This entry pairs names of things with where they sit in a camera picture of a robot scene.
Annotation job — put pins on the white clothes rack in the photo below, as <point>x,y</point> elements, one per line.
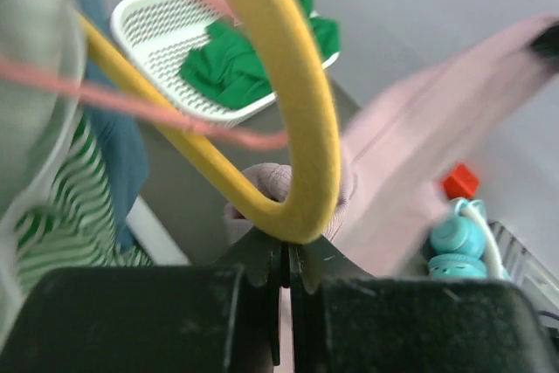
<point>153,236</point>

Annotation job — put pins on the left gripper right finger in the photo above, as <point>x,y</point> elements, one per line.
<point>345,320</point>

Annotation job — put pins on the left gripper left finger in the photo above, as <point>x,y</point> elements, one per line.
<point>223,317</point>

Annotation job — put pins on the yellow hanger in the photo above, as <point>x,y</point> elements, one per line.
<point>284,43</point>

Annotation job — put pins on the red cube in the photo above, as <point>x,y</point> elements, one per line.
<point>460,182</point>

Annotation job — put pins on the white plastic basket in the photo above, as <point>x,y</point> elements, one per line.
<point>156,36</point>

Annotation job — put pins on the green garment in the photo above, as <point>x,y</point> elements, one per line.
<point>228,71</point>

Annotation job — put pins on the blue tank top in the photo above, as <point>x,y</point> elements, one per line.
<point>121,145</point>

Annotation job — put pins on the pink hanger under green top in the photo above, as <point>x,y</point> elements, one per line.
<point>153,106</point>

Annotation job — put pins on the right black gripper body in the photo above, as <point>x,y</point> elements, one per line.
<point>546,44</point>

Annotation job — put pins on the pink tank top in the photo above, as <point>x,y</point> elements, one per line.
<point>395,150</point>

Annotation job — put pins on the green white striped tank top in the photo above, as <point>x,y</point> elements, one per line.
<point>56,205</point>

